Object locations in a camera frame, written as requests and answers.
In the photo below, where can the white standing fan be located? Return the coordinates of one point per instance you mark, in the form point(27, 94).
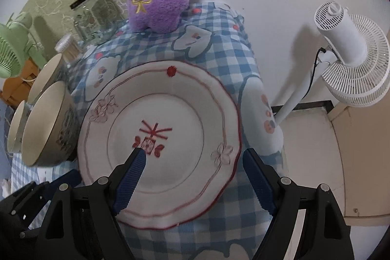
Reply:
point(344, 37)

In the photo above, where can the beige ceramic bowl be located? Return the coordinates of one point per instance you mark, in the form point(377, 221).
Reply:
point(42, 126)
point(45, 74)
point(15, 129)

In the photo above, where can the glass jar with dark lid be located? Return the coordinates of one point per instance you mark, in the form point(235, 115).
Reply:
point(91, 22)

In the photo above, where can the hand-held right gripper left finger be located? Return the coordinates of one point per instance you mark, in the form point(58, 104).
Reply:
point(134, 174)

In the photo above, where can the white plate with red pattern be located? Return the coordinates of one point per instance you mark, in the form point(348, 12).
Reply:
point(182, 113)

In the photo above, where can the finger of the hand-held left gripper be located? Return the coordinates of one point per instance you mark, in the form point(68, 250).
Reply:
point(67, 177)

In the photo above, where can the blue checked tablecloth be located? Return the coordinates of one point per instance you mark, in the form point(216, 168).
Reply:
point(213, 49)

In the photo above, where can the beige door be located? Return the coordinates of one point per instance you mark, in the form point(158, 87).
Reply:
point(365, 156)

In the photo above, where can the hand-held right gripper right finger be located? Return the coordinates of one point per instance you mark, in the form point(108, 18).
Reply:
point(259, 180)

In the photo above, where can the green desk fan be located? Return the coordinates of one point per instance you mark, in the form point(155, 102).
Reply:
point(12, 46)

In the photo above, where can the cotton swab container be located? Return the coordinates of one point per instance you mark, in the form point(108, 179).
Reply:
point(68, 48)

